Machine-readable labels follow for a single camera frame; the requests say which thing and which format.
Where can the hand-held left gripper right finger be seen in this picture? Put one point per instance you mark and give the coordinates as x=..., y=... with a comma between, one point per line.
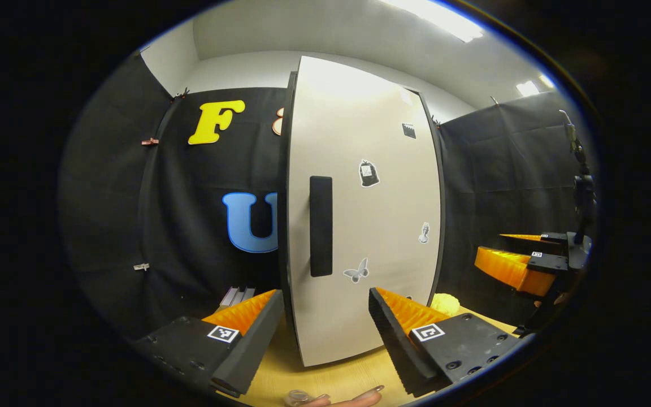
x=390, y=339

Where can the white clip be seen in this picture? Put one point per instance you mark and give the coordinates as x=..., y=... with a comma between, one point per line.
x=141, y=266

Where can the clear plastic bottle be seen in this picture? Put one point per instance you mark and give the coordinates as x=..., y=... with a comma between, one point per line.
x=297, y=398

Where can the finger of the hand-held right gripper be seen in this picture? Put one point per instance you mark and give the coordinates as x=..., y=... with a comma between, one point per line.
x=548, y=242
x=506, y=268

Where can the yellow fuzzy object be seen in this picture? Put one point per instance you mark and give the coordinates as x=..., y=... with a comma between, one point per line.
x=445, y=304

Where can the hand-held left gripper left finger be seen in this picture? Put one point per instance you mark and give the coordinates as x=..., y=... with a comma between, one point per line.
x=255, y=345

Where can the blue-grey book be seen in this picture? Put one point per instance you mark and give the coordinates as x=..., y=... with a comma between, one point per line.
x=248, y=294

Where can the black backdrop cloth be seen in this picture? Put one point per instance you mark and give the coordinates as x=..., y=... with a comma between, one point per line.
x=190, y=186

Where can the grey cabinet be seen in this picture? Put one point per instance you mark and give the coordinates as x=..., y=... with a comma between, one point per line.
x=284, y=226

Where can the beige book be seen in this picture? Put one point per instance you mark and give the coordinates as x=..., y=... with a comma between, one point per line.
x=228, y=298

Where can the beige cabinet door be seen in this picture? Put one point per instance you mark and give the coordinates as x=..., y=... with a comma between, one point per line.
x=382, y=215

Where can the small ceiling light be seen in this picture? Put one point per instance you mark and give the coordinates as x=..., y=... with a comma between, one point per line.
x=528, y=89
x=546, y=81

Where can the pink clip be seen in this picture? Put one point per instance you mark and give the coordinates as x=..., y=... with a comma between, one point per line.
x=150, y=141

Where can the long ceiling light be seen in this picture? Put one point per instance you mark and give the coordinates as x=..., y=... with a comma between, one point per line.
x=444, y=20

